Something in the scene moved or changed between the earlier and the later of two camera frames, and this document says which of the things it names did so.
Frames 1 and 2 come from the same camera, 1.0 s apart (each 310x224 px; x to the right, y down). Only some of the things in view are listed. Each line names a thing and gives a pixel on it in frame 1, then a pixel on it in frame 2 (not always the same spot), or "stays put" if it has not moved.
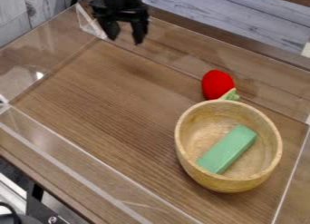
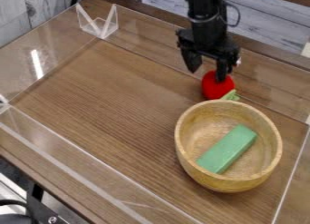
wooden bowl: (204, 124) stays put
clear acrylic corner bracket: (89, 24) stays put
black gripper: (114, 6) to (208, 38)
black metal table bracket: (37, 209) stays put
